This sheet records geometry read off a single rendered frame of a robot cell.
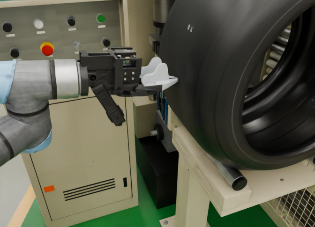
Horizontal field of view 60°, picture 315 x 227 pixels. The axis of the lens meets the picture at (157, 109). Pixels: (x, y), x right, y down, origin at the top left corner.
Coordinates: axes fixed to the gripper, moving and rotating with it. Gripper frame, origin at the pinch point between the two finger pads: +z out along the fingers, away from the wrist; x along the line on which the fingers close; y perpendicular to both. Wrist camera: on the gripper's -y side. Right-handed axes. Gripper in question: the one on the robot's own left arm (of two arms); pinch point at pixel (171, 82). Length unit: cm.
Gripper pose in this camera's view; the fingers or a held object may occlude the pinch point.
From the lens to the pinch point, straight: 61.5
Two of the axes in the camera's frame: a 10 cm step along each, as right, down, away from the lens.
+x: -3.5, -4.9, 8.0
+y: 1.0, -8.7, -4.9
